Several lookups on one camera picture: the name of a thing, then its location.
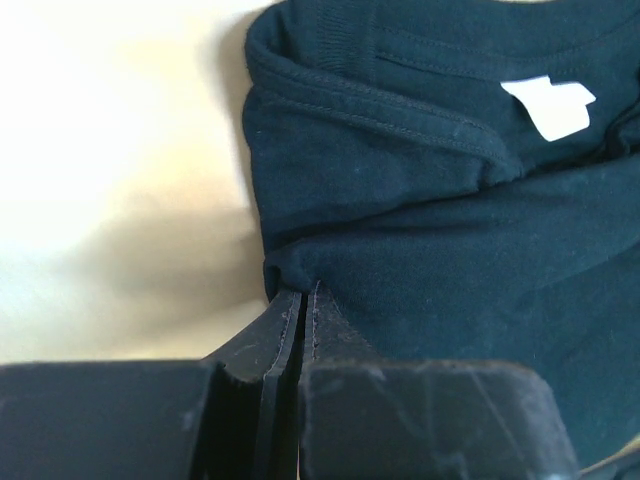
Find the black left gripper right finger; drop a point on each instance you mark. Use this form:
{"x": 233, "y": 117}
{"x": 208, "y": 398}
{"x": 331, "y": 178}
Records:
{"x": 363, "y": 416}

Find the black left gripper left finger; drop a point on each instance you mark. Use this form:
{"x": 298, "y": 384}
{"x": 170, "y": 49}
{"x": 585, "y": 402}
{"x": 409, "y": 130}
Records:
{"x": 230, "y": 415}

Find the black t-shirt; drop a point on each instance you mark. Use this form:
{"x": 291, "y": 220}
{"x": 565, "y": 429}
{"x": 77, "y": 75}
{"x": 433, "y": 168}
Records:
{"x": 463, "y": 177}

